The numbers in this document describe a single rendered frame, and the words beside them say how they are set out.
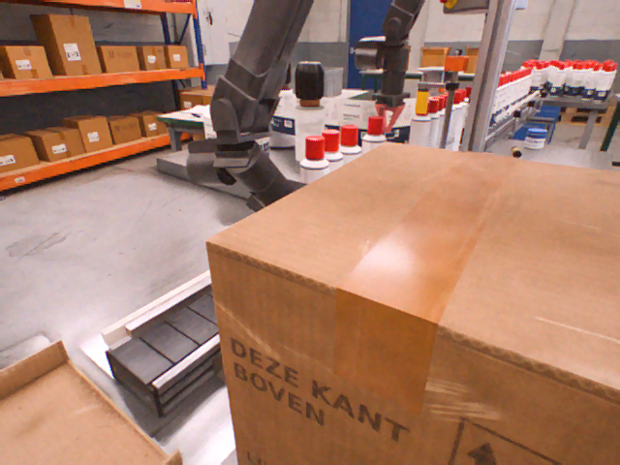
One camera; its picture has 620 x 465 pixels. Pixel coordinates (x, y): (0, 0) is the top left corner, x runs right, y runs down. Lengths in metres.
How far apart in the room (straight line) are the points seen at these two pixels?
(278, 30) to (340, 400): 0.39
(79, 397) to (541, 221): 0.53
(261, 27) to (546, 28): 8.19
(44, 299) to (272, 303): 0.61
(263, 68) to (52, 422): 0.48
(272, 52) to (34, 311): 0.56
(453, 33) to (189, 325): 8.40
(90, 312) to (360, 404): 0.56
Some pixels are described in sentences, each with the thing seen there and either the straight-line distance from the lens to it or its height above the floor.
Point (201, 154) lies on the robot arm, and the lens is 0.57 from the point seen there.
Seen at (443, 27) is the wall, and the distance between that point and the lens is 8.74.
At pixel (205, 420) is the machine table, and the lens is 0.51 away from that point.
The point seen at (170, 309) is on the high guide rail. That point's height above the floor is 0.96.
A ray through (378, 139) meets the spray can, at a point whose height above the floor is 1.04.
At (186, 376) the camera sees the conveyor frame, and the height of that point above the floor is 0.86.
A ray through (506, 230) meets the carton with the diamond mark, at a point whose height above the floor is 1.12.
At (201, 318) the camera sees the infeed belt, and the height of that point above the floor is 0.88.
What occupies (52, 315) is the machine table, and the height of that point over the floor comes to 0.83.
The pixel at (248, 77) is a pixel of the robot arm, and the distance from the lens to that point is 0.49.
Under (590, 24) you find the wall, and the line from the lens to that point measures 8.63.
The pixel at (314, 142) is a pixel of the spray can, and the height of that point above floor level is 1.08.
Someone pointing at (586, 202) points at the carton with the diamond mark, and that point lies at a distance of 0.35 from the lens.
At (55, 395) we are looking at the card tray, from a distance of 0.60.
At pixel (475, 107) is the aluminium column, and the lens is 1.01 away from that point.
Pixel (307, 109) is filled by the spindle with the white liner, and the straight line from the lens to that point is 1.06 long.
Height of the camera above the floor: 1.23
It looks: 27 degrees down
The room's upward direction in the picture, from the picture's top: straight up
